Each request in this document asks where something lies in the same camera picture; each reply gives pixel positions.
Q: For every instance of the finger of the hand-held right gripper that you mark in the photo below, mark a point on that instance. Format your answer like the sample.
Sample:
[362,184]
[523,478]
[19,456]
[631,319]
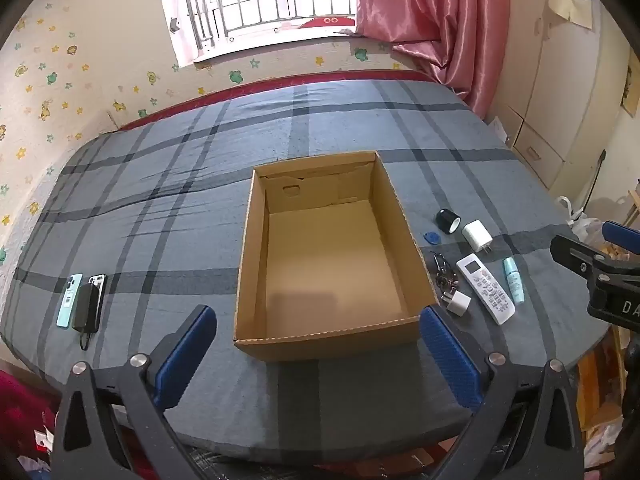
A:
[622,234]
[575,252]

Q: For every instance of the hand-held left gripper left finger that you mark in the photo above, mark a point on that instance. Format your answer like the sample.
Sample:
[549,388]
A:
[185,355]

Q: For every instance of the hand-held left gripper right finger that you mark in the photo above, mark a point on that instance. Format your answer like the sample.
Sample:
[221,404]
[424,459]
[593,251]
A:
[450,360]

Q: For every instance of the teal cosmetic bottle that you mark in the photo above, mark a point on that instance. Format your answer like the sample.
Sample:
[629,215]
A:
[513,280]

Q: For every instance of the white remote control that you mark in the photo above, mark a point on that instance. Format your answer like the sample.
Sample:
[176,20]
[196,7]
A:
[486,287]

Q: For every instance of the key bunch with beads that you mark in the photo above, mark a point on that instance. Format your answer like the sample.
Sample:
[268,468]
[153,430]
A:
[445,276]

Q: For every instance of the large white charger plug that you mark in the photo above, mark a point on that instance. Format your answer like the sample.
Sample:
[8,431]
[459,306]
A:
[476,235]

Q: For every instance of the blue guitar pick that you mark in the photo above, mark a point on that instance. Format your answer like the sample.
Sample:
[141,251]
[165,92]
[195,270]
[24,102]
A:
[432,238]

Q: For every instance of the black round cap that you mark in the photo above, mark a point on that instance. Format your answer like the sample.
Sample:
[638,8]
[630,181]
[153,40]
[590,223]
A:
[446,221]

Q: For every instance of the brown cardboard box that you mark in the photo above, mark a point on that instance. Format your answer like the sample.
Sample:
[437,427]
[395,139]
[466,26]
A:
[330,280]

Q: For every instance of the white plastic bag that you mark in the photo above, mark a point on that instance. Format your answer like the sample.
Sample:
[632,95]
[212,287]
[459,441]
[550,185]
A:
[590,227]

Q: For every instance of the small white charger plug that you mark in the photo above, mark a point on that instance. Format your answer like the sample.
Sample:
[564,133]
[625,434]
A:
[457,304]

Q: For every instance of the orange wooden furniture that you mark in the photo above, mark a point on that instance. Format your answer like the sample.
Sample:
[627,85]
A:
[597,385]

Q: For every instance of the white and black smartphone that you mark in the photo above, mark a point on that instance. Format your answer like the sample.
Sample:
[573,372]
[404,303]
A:
[101,280]

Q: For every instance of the teal smartphone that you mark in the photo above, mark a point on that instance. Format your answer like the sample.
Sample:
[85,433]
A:
[67,302]

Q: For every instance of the beige wardrobe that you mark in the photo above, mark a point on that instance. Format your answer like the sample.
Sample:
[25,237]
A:
[555,85]

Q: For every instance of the red cloth pile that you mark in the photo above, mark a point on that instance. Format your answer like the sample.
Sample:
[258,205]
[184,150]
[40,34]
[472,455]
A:
[25,420]

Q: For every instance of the pink satin curtain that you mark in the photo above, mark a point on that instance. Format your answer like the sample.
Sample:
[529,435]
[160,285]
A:
[430,10]

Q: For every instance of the red plush item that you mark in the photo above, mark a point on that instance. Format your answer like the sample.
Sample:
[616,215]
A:
[327,21]

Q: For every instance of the window with metal grille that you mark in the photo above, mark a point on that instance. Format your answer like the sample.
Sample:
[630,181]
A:
[240,5]

